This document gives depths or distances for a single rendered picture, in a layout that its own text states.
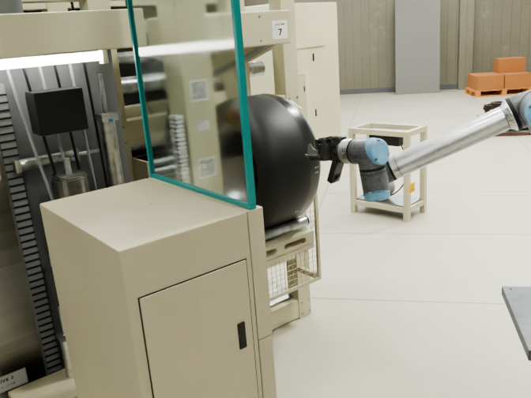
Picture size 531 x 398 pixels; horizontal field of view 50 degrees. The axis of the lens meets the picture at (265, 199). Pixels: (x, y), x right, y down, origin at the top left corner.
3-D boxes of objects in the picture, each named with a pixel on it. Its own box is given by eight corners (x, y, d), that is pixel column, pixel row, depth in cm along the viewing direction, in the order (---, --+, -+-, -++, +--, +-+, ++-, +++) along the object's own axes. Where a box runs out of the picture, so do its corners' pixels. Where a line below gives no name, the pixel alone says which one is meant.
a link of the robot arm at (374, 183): (391, 193, 201) (386, 159, 198) (390, 202, 191) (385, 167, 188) (365, 197, 204) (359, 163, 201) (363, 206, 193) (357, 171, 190)
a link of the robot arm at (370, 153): (375, 170, 186) (370, 140, 184) (348, 169, 196) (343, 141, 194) (393, 163, 191) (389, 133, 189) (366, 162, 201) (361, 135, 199)
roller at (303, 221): (242, 235, 223) (237, 239, 227) (246, 245, 222) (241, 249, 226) (306, 213, 243) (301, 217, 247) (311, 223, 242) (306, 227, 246)
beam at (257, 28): (178, 54, 226) (174, 15, 222) (149, 54, 246) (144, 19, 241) (292, 43, 262) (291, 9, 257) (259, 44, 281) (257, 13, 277)
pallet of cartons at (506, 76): (525, 89, 1259) (528, 55, 1238) (535, 95, 1167) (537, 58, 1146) (464, 91, 1291) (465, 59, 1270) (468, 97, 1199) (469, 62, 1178)
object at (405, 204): (408, 222, 493) (408, 132, 470) (350, 212, 532) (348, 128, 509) (427, 211, 517) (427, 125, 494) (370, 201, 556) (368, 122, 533)
